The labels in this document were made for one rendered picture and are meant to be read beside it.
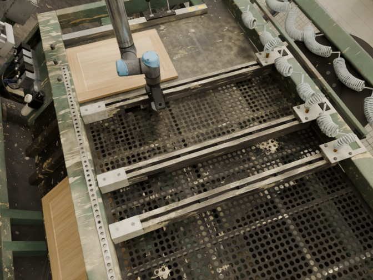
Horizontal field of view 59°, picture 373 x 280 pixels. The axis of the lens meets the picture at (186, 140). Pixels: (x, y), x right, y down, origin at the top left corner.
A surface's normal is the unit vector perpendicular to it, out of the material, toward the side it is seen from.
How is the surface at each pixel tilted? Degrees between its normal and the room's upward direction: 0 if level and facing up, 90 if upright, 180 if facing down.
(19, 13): 90
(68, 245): 90
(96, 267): 51
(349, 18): 90
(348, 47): 90
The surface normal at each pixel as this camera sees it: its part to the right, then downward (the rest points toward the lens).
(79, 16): 0.35, 0.78
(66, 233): -0.58, -0.25
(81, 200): 0.01, -0.55
